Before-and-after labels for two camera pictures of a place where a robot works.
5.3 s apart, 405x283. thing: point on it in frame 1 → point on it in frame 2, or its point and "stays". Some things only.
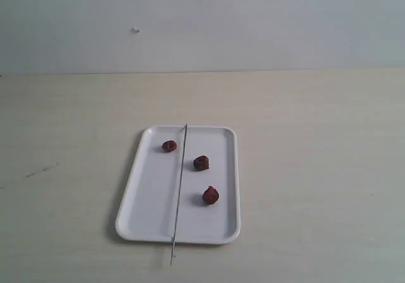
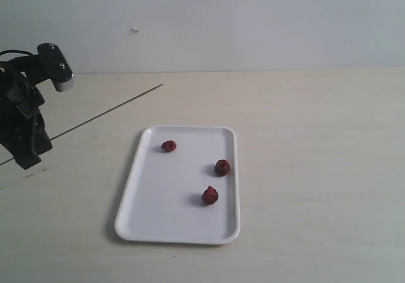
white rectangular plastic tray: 148,210 stays
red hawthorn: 169,146 stays
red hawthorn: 211,195 stays
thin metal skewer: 179,194 → 100,115
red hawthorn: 201,163 → 222,168
